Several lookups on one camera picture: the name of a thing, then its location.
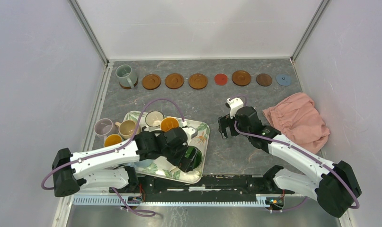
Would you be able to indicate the orange inside blue handle mug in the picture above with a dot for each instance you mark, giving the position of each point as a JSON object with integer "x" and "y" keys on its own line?
{"x": 112, "y": 140}

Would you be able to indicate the white mug green inside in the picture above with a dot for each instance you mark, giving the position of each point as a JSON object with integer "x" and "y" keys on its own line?
{"x": 186, "y": 158}

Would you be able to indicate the cream enamel mug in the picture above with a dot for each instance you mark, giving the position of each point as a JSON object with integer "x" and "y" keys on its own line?
{"x": 153, "y": 121}

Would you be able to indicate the pink ribbed mug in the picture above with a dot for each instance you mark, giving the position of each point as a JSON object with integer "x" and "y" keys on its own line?
{"x": 104, "y": 128}

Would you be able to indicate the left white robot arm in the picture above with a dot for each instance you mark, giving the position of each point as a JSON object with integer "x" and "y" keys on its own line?
{"x": 109, "y": 166}

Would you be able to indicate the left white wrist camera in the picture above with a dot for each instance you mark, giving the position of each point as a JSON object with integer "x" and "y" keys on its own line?
{"x": 191, "y": 132}

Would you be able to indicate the light blue mug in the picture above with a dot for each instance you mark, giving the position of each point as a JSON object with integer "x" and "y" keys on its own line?
{"x": 144, "y": 163}

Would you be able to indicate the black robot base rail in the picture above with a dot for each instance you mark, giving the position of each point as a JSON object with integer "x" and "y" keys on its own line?
{"x": 210, "y": 188}

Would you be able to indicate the leaf patterned serving tray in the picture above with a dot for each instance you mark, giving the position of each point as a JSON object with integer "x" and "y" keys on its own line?
{"x": 163, "y": 169}

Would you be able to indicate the white mug orange inside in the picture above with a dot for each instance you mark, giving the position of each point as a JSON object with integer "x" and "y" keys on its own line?
{"x": 168, "y": 124}

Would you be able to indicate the grey green ribbed mug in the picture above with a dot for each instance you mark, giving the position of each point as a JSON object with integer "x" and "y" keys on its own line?
{"x": 127, "y": 78}

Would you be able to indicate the blue round coaster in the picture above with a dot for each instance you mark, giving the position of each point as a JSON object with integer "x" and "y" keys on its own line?
{"x": 283, "y": 79}

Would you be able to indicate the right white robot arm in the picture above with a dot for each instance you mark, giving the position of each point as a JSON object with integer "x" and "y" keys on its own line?
{"x": 333, "y": 186}

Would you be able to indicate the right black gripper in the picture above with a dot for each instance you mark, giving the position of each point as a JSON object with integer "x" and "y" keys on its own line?
{"x": 224, "y": 122}

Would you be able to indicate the pink drawstring cloth bag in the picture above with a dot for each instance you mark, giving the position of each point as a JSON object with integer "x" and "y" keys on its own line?
{"x": 297, "y": 118}

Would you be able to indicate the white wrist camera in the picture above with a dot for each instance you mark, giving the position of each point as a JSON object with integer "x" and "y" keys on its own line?
{"x": 191, "y": 132}
{"x": 234, "y": 103}

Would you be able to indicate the red round coaster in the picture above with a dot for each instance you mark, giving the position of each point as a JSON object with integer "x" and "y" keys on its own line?
{"x": 221, "y": 79}

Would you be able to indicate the dark walnut coaster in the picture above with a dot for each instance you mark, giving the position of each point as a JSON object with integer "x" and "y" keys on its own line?
{"x": 264, "y": 79}

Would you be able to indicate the beige ceramic mug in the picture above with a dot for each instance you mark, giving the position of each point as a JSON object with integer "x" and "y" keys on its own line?
{"x": 127, "y": 128}

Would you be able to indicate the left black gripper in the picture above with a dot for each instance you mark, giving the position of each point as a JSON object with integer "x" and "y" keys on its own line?
{"x": 184, "y": 164}

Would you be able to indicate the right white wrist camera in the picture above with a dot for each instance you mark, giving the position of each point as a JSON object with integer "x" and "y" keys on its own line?
{"x": 234, "y": 103}

